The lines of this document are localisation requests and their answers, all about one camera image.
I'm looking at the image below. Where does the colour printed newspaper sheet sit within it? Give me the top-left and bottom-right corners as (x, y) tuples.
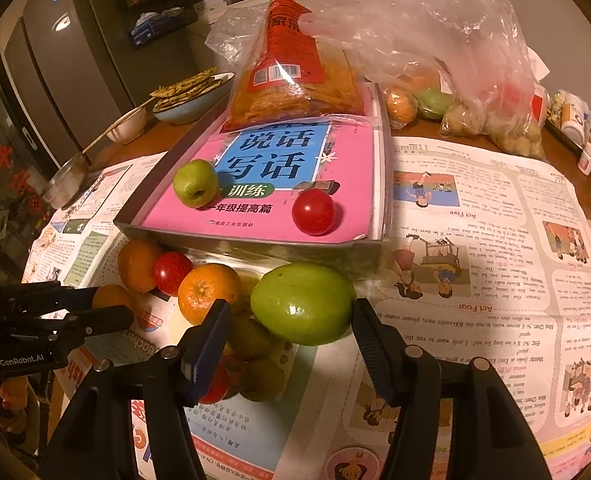
(22, 152), (176, 286)
(325, 132), (591, 480)
(55, 240), (361, 480)

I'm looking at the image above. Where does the bagged orange mandarin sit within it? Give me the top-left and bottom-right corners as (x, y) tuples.
(383, 85), (419, 128)
(400, 67), (443, 93)

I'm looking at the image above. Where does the small green jujube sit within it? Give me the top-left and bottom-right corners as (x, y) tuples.
(225, 312), (278, 362)
(238, 357), (287, 403)

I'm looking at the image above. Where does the clear plastic bag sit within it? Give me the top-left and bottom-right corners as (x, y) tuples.
(205, 0), (549, 161)

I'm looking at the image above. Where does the grey refrigerator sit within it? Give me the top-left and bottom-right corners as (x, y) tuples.
(0, 0), (141, 176)

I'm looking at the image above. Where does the stack of flat pancakes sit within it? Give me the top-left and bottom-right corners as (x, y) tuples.
(150, 67), (233, 111)

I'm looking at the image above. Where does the grey shallow cardboard box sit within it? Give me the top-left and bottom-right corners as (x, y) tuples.
(112, 80), (393, 281)

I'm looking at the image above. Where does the red white snack package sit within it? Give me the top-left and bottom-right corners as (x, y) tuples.
(498, 80), (549, 126)

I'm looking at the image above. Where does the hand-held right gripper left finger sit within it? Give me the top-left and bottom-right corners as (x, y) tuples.
(38, 299), (233, 480)

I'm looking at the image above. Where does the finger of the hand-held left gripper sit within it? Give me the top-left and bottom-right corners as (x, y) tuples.
(39, 304), (136, 347)
(8, 281), (99, 317)

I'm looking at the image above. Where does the white bottle orange label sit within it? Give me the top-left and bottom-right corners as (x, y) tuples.
(560, 102), (589, 143)

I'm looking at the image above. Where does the large green jujube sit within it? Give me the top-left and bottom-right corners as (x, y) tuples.
(250, 261), (359, 347)

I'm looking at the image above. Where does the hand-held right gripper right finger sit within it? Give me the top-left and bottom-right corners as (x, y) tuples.
(351, 297), (553, 480)

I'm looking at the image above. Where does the pink exercise book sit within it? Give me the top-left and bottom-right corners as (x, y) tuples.
(140, 119), (377, 247)

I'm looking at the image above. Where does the red paper decoration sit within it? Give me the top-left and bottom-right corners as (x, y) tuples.
(0, 144), (48, 216)

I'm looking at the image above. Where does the blue box package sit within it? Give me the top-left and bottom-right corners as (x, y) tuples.
(130, 12), (170, 47)

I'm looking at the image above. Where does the white bowl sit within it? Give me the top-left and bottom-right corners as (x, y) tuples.
(102, 105), (148, 145)

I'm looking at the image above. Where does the blue bowl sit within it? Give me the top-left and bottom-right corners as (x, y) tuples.
(151, 74), (236, 126)

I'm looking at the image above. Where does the bagged green fruit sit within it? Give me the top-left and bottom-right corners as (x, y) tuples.
(415, 87), (456, 121)

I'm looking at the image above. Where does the bag of small brown fruits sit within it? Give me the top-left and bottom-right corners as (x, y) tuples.
(440, 102), (546, 161)

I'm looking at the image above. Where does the orange snack bag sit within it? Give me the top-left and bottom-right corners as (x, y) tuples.
(222, 0), (366, 133)

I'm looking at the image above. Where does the metal bowl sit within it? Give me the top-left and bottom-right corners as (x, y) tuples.
(42, 152), (91, 209)

